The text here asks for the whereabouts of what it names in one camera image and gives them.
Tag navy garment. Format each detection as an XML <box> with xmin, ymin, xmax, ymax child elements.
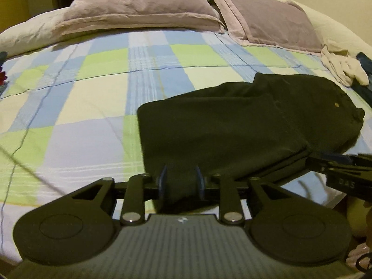
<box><xmin>353</xmin><ymin>52</ymin><xmax>372</xmax><ymax>105</ymax></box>

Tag plaid bed sheet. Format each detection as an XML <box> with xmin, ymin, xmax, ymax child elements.
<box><xmin>0</xmin><ymin>27</ymin><xmax>372</xmax><ymax>265</ymax></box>

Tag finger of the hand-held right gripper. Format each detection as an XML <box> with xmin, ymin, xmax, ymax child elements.
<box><xmin>306</xmin><ymin>151</ymin><xmax>353</xmax><ymax>175</ymax></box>

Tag white garment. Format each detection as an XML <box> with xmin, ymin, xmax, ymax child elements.
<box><xmin>320</xmin><ymin>45</ymin><xmax>370</xmax><ymax>88</ymax></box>

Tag purple pillow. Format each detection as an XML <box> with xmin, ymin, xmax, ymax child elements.
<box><xmin>203</xmin><ymin>0</ymin><xmax>324</xmax><ymax>56</ymax></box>
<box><xmin>0</xmin><ymin>0</ymin><xmax>226</xmax><ymax>57</ymax></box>

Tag black pants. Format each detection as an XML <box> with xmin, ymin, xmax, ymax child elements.
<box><xmin>136</xmin><ymin>73</ymin><xmax>365</xmax><ymax>207</ymax></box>

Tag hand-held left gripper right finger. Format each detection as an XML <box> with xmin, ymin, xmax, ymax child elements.
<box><xmin>194</xmin><ymin>165</ymin><xmax>314</xmax><ymax>225</ymax></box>

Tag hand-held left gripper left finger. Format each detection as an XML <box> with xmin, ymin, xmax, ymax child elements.
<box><xmin>49</xmin><ymin>165</ymin><xmax>169</xmax><ymax>226</ymax></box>

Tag white padded bed cushion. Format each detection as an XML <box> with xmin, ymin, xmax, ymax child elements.
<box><xmin>270</xmin><ymin>0</ymin><xmax>372</xmax><ymax>61</ymax></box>

